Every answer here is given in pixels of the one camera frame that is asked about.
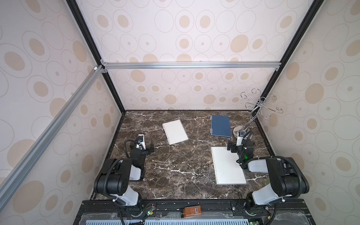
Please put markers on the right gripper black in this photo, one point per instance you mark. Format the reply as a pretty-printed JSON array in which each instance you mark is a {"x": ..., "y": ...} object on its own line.
[{"x": 233, "y": 147}]

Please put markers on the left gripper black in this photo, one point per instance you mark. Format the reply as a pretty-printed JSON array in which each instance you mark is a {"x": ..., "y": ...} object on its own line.
[{"x": 152, "y": 150}]

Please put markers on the small grid spiral notebook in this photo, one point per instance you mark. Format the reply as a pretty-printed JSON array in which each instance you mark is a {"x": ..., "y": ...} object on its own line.
[{"x": 175, "y": 132}]

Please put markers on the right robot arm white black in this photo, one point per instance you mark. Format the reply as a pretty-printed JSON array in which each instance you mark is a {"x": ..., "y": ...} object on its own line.
[{"x": 286, "y": 180}]

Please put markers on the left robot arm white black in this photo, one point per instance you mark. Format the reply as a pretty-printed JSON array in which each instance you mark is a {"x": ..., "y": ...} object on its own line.
[{"x": 113, "y": 178}]

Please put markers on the chrome hook stand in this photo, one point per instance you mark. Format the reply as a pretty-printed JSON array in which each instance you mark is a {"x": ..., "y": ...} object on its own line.
[{"x": 258, "y": 108}]

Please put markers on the large lined spiral notebook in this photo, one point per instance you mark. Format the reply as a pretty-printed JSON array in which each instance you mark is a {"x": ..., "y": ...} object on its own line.
[{"x": 227, "y": 170}]

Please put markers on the blue spiral notebook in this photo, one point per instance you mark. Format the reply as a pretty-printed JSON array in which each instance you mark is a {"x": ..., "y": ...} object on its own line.
[{"x": 220, "y": 126}]

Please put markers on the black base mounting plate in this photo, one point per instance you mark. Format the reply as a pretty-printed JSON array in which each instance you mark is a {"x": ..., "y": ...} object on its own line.
[{"x": 214, "y": 212}]

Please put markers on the orange electronic module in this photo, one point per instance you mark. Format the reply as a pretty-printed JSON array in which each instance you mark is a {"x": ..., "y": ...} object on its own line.
[{"x": 192, "y": 211}]

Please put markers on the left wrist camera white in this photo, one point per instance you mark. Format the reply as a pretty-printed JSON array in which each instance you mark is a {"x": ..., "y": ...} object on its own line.
[{"x": 140, "y": 142}]

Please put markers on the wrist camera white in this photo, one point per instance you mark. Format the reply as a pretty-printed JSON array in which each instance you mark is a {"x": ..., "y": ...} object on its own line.
[
  {"x": 240, "y": 138},
  {"x": 140, "y": 142}
]

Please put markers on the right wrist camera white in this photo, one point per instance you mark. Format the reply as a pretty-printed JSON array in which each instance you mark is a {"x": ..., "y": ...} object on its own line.
[{"x": 240, "y": 138}]

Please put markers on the horizontal aluminium rail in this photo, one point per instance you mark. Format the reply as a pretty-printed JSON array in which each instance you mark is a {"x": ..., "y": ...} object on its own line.
[{"x": 186, "y": 65}]

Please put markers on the diagonal aluminium rail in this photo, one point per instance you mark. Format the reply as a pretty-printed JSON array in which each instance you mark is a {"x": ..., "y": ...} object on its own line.
[{"x": 28, "y": 161}]

